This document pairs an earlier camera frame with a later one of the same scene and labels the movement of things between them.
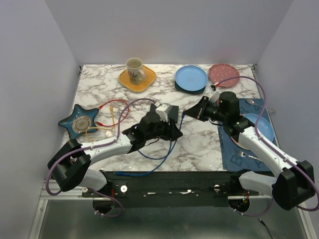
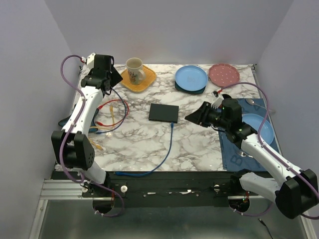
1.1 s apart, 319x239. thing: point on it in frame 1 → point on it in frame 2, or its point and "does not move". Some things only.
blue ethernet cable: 183,116 → 93,129
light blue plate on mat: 263,128 does not move
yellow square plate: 150,77 does not move
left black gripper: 172,132 → 115,75
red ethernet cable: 100,107 does not move
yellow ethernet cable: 102,128 does not move
